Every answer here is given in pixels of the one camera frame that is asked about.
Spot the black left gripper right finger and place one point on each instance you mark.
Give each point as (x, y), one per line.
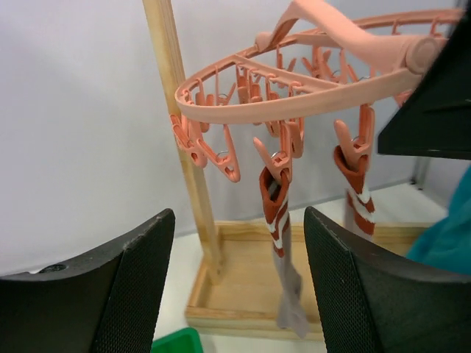
(373, 300)

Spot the teal cloth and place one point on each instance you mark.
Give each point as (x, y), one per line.
(446, 245)

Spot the pink round clip hanger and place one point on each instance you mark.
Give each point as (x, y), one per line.
(315, 61)

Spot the grey sock red striped cuff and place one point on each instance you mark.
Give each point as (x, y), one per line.
(274, 195)

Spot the wooden hanging rack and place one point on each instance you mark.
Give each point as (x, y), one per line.
(237, 289)

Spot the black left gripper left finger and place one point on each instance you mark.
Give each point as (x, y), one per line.
(104, 300)

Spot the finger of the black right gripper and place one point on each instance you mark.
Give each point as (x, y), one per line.
(435, 120)

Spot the green plastic tray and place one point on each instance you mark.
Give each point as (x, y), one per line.
(185, 340)

